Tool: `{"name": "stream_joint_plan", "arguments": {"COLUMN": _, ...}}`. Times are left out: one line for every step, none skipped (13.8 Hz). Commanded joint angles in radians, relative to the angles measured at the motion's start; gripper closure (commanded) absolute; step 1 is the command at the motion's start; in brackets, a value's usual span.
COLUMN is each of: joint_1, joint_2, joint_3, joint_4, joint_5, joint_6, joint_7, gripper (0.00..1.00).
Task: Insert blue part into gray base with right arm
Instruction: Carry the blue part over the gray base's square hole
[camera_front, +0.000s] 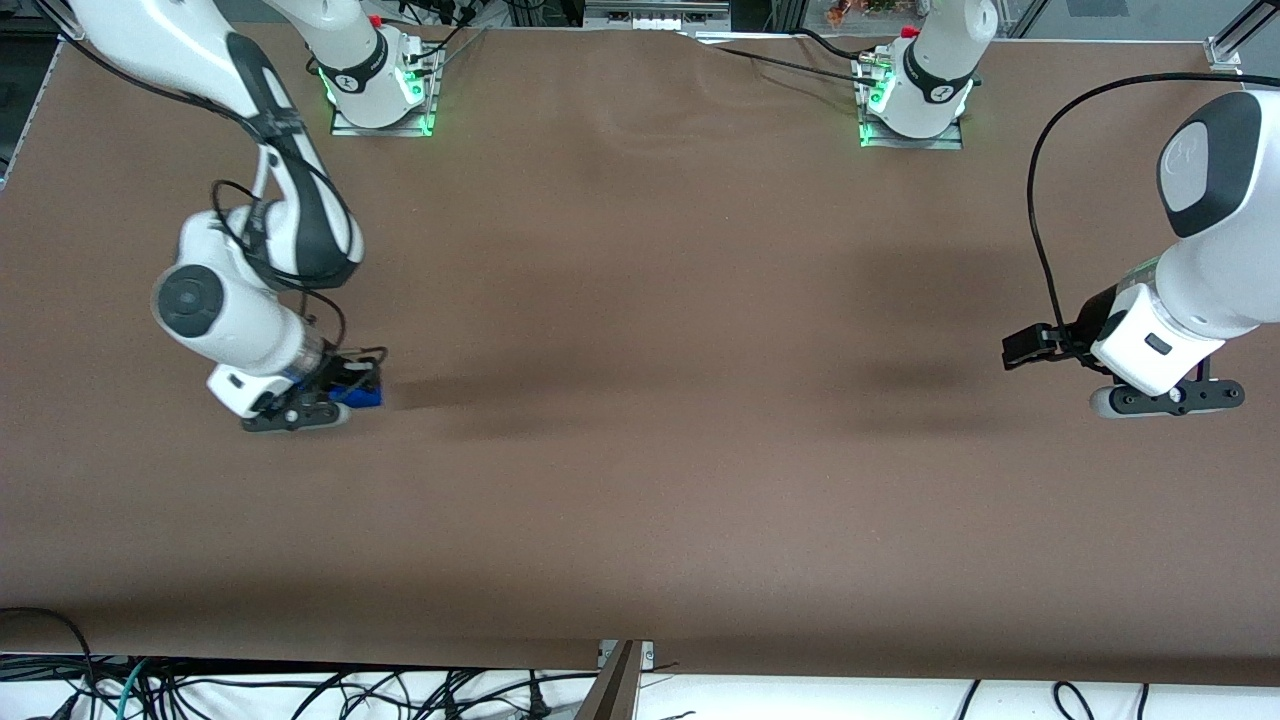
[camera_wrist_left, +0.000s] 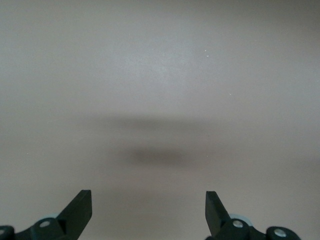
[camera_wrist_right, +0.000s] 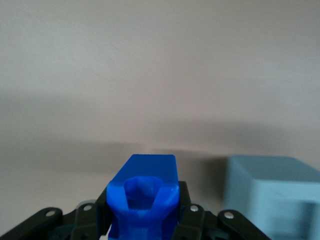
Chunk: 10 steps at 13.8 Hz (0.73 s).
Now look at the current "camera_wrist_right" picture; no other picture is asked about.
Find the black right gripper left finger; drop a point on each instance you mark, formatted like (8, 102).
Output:
(82, 220)

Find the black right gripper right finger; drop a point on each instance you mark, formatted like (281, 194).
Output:
(197, 220)

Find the blue plastic part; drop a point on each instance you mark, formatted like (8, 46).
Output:
(145, 200)

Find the gray plastic base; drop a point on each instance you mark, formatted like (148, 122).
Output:
(275, 192)

